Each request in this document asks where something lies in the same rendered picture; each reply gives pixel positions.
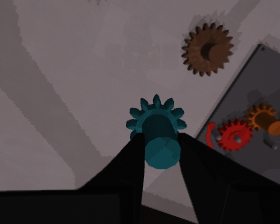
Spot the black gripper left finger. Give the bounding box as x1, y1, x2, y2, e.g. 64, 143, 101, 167
0, 133, 145, 224

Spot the brown gear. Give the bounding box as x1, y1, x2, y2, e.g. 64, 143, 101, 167
181, 23, 234, 77

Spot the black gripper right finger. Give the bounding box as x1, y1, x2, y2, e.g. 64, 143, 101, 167
177, 133, 280, 224

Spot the teal gear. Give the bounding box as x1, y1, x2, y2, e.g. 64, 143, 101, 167
126, 94, 187, 169

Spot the red gear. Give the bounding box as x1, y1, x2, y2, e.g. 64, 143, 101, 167
215, 118, 254, 152

